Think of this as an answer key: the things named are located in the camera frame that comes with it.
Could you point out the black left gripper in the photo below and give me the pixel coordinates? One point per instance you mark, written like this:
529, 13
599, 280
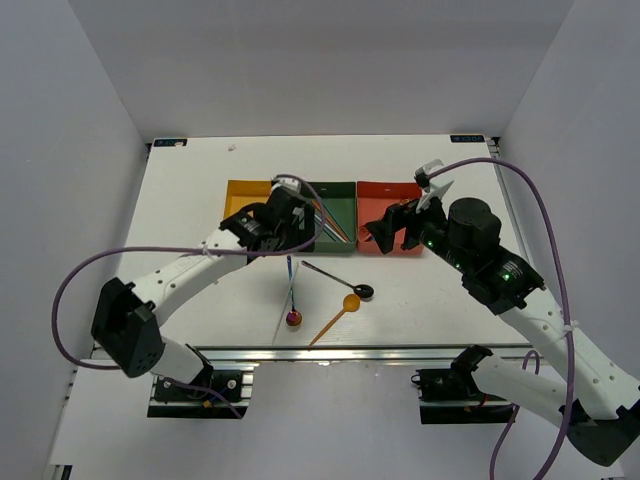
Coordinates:
300, 235

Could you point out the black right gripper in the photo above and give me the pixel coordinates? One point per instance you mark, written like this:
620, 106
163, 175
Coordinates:
399, 217

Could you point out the orange chopstick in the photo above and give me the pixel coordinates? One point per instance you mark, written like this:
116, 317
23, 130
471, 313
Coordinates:
332, 227

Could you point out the teal chopstick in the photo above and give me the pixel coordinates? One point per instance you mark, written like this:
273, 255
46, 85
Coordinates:
327, 225
332, 220

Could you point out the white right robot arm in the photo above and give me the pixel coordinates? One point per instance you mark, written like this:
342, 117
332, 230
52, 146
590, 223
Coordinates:
600, 397

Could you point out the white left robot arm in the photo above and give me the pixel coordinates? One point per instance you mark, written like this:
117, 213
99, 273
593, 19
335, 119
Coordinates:
129, 315

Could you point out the red container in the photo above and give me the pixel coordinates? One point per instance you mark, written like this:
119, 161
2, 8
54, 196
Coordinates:
373, 198

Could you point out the green container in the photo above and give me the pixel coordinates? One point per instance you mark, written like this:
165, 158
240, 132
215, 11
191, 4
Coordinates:
335, 216

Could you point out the yellow container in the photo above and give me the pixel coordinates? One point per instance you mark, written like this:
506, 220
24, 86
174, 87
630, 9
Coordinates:
241, 193

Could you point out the black spoon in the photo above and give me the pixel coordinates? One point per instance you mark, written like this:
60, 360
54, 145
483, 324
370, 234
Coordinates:
363, 291

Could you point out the orange plastic spoon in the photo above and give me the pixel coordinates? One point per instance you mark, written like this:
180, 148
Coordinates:
351, 303

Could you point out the iridescent rainbow spoon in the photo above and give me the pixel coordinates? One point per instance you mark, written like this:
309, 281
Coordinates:
293, 317

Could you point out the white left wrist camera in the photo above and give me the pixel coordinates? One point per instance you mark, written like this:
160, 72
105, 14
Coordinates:
286, 182

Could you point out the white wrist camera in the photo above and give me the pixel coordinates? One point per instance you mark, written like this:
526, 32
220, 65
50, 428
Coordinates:
433, 182
286, 182

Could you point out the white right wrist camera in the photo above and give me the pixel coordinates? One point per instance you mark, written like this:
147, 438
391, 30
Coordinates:
433, 182

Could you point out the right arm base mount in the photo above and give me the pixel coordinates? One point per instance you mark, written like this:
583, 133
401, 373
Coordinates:
450, 396

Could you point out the aluminium table front rail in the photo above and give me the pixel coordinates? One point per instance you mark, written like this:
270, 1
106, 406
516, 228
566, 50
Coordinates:
413, 354

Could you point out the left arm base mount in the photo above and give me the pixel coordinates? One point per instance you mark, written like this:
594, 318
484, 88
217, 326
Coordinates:
213, 394

